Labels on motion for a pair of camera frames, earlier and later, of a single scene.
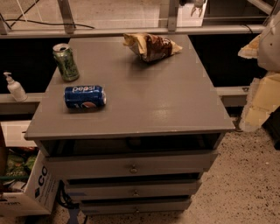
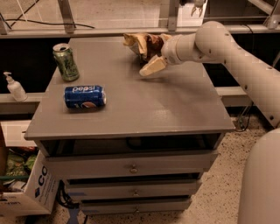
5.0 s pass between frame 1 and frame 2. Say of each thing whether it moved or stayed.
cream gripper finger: moved
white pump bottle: stayed
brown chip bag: stayed
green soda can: stayed
